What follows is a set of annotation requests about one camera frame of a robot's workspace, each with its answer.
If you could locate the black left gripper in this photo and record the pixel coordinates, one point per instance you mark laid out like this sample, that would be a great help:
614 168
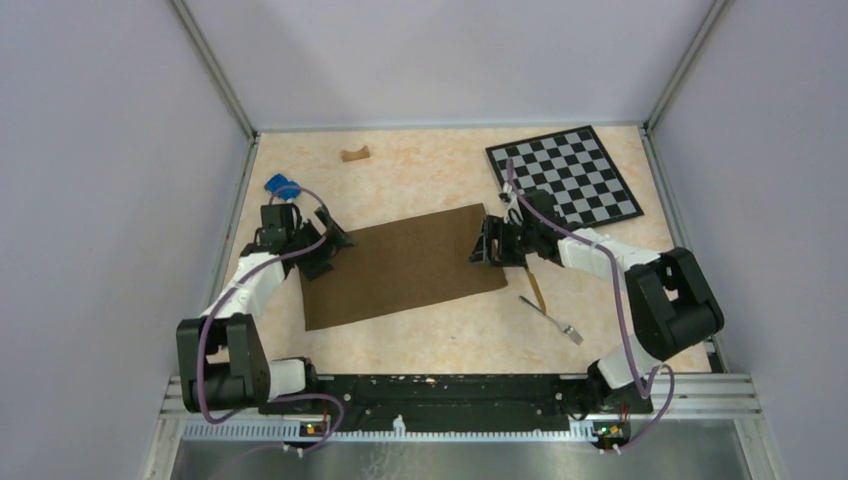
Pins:
318 265

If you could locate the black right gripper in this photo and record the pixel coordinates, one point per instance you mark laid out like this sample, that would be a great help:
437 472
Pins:
494 227

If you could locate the brown fabric napkin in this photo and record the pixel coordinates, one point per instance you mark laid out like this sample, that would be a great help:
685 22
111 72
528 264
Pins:
398 266

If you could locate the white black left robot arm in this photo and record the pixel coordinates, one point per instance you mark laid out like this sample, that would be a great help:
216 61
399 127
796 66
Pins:
221 360

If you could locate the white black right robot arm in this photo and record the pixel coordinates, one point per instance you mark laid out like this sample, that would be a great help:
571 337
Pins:
663 301

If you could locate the blue toy car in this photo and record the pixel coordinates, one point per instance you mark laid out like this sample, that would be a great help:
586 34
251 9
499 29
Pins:
280 185

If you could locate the small wooden arch block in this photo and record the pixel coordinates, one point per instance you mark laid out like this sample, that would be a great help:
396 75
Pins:
355 155

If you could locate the silver metal fork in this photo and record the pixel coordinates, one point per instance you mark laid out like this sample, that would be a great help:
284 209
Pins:
565 328

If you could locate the black white checkerboard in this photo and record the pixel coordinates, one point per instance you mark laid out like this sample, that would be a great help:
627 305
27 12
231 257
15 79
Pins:
575 168

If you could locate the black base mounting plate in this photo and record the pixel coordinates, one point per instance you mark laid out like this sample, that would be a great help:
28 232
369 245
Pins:
462 403

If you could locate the green wooden handled knife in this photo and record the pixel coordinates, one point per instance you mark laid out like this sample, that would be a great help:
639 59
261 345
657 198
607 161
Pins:
540 301

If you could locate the aluminium frame rail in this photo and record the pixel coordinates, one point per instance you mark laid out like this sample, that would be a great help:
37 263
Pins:
699 397

